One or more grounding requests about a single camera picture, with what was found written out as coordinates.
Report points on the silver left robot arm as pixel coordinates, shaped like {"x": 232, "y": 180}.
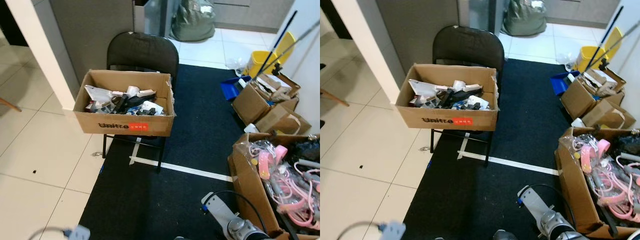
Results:
{"x": 395, "y": 231}
{"x": 79, "y": 233}

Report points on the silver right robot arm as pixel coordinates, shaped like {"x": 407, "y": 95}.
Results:
{"x": 537, "y": 202}
{"x": 220, "y": 210}

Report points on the brown wooden furniture leg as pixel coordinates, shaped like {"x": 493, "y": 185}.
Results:
{"x": 10, "y": 104}
{"x": 334, "y": 97}

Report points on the small open cardboard box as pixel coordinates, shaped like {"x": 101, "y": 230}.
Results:
{"x": 250, "y": 106}
{"x": 576, "y": 100}

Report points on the yellow mop bucket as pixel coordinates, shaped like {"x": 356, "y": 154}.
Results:
{"x": 260, "y": 60}
{"x": 586, "y": 56}

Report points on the cardboard box with pink parts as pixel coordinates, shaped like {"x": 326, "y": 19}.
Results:
{"x": 575, "y": 190}
{"x": 250, "y": 190}

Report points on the white crumpled paper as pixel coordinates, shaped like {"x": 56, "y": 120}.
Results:
{"x": 422, "y": 89}
{"x": 97, "y": 93}

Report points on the black floor carpet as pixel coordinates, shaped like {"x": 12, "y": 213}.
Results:
{"x": 200, "y": 130}
{"x": 525, "y": 130}

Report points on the printed cardboard box red label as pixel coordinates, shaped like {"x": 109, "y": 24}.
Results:
{"x": 125, "y": 126}
{"x": 445, "y": 121}

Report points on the white floor tape line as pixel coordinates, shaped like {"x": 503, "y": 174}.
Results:
{"x": 520, "y": 164}
{"x": 195, "y": 171}

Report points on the green garbage bag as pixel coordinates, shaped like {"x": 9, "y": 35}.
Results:
{"x": 192, "y": 22}
{"x": 524, "y": 19}

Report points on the black folding chair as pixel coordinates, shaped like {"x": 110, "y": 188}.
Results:
{"x": 142, "y": 52}
{"x": 467, "y": 47}

